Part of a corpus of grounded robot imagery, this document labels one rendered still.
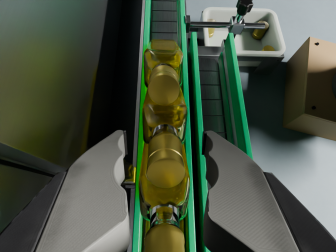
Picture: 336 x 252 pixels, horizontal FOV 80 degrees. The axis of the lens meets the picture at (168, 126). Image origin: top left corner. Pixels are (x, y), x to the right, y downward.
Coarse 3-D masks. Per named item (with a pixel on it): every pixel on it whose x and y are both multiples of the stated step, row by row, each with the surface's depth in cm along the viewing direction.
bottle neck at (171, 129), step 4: (160, 124) 23; (164, 124) 23; (168, 124) 23; (156, 128) 23; (160, 128) 22; (164, 128) 22; (168, 128) 22; (172, 128) 23; (152, 132) 23; (156, 132) 22; (160, 132) 21; (168, 132) 21; (172, 132) 22; (176, 132) 23; (152, 136) 23
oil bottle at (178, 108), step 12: (180, 96) 28; (144, 108) 24; (156, 108) 24; (168, 108) 24; (180, 108) 24; (144, 120) 24; (156, 120) 23; (168, 120) 23; (180, 120) 23; (144, 132) 24; (180, 132) 24
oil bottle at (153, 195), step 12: (144, 144) 28; (144, 156) 25; (144, 168) 22; (144, 180) 21; (144, 192) 20; (156, 192) 20; (168, 192) 20; (180, 192) 20; (144, 204) 20; (156, 204) 20; (180, 204) 20; (144, 216) 21; (180, 216) 21
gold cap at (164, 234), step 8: (168, 224) 18; (152, 232) 17; (160, 232) 17; (168, 232) 17; (176, 232) 17; (144, 240) 18; (152, 240) 17; (160, 240) 16; (168, 240) 16; (176, 240) 17; (152, 248) 16; (160, 248) 16; (168, 248) 16; (176, 248) 16
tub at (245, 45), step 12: (204, 12) 59; (216, 12) 61; (228, 12) 61; (252, 12) 61; (264, 12) 61; (276, 24) 59; (204, 36) 56; (216, 36) 66; (240, 36) 66; (264, 36) 64; (276, 36) 58; (240, 48) 64; (252, 48) 64; (276, 48) 58
